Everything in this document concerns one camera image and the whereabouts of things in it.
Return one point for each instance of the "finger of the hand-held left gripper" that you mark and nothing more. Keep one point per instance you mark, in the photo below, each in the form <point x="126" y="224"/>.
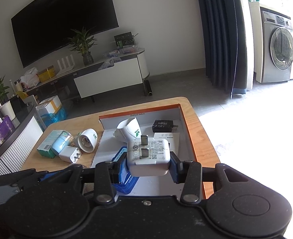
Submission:
<point x="49" y="176"/>

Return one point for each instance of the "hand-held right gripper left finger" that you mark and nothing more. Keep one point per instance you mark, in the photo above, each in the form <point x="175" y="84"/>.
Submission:
<point x="122" y="169"/>

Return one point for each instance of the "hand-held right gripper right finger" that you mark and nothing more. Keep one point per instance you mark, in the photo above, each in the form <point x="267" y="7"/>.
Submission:
<point x="175" y="169"/>

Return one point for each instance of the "orange cardboard box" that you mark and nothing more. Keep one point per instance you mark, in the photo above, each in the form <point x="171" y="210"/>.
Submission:
<point x="106" y="153"/>

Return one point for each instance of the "large white plug charger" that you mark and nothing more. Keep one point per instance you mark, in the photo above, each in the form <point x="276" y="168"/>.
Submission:
<point x="149" y="159"/>

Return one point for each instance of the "white charger carton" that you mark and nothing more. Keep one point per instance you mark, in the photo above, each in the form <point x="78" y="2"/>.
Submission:
<point x="172" y="138"/>

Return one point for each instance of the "white round socket adapter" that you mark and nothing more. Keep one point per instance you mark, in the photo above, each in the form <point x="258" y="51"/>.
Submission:
<point x="88" y="139"/>
<point x="129" y="128"/>

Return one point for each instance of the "dark grey plug charger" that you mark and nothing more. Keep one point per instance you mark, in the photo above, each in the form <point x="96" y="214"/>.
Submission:
<point x="162" y="126"/>

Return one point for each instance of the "small white plug charger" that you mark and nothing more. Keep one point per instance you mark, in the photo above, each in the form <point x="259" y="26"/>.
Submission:
<point x="68" y="154"/>

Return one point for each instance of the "green and white carton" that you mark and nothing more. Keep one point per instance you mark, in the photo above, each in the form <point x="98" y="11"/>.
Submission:
<point x="45" y="145"/>

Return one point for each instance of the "light blue jar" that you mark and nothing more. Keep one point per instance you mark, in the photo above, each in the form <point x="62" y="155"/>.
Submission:
<point x="59" y="145"/>

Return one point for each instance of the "round ribbed side table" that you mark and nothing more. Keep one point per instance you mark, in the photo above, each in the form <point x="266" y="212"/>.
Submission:
<point x="17" y="144"/>

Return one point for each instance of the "blue plastic bag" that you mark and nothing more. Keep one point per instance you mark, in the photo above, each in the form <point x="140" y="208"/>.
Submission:
<point x="54" y="117"/>

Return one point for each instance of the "white and yellow carton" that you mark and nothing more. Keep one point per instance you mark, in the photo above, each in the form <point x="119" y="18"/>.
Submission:
<point x="50" y="105"/>

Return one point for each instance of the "white paper cup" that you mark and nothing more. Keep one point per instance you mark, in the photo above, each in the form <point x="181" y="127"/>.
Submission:
<point x="7" y="110"/>

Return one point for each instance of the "black roll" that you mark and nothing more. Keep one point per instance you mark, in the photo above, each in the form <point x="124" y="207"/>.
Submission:
<point x="148" y="87"/>

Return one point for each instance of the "white television cabinet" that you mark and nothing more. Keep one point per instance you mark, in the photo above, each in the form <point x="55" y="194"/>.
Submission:
<point x="106" y="79"/>

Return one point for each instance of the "white plastic bag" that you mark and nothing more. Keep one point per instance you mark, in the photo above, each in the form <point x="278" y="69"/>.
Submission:
<point x="30" y="78"/>

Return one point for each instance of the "yellow box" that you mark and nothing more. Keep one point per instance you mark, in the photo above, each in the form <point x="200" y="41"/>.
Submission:
<point x="47" y="74"/>

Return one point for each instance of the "white router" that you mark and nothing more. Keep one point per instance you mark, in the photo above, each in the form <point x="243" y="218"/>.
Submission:
<point x="65" y="71"/>

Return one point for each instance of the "crumpled clear plastic bag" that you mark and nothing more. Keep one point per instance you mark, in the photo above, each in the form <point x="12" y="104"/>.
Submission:
<point x="109" y="63"/>

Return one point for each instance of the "potted plant in dark vase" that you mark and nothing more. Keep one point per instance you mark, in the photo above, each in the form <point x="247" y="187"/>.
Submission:
<point x="88" y="59"/>

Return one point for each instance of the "clear plastic boxes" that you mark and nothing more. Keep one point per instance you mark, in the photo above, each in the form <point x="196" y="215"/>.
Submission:
<point x="126" y="49"/>

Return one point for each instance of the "black box with green label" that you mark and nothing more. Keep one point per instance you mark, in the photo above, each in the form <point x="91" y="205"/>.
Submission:
<point x="124" y="39"/>

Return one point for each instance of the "dark blue curtain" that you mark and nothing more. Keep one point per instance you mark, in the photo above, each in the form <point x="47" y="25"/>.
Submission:
<point x="218" y="29"/>

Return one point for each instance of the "black television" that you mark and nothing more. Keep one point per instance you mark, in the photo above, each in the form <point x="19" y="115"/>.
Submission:
<point x="61" y="22"/>

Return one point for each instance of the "silver washing machine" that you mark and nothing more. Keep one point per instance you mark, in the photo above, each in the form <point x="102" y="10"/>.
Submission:
<point x="275" y="49"/>

